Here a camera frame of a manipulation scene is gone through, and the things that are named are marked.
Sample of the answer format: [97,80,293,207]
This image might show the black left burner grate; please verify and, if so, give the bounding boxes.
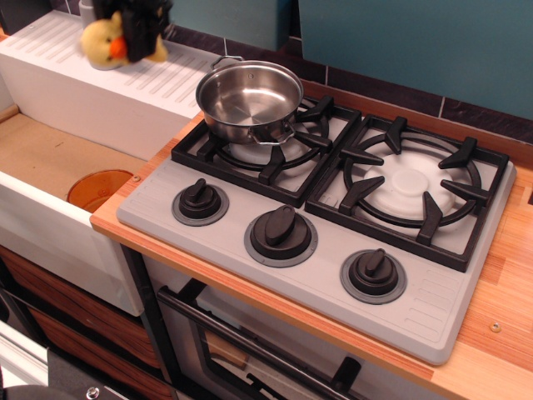
[172,96,362,208]

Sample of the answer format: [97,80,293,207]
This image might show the black right burner grate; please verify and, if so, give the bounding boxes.
[305,115,516,273]

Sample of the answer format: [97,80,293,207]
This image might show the grey toy faucet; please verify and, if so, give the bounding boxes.
[78,0,97,29]

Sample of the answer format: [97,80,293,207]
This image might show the black left stove knob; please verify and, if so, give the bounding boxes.
[172,178,230,227]

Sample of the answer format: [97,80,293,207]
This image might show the orange sink drain disc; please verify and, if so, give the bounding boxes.
[67,169,133,213]

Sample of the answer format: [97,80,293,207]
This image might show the wooden drawer fronts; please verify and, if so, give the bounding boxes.
[1,248,177,399]

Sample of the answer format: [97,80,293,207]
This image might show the white toy sink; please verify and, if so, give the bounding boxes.
[1,11,215,316]

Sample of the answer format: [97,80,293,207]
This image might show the black right stove knob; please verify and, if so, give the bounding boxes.
[340,248,407,305]

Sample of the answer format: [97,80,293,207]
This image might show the black stove knob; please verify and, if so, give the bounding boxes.
[244,205,318,268]
[340,248,407,305]
[172,178,230,227]

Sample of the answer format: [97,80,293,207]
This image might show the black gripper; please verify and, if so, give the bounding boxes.
[92,0,173,63]

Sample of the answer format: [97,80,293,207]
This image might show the black burner grate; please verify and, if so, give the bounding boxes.
[172,96,362,208]
[305,115,516,273]

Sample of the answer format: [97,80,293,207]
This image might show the black middle stove knob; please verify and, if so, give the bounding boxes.
[244,205,318,268]

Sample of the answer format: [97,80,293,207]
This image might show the grey toy stove top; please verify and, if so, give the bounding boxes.
[115,94,517,367]

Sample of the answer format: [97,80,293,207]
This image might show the yellow stuffed duck toy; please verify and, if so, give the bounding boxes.
[80,11,168,69]

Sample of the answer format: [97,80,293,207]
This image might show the oven door with handle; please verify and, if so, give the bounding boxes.
[157,279,423,399]

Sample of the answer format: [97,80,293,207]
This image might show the stainless steel pan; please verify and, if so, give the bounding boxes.
[196,56,304,146]

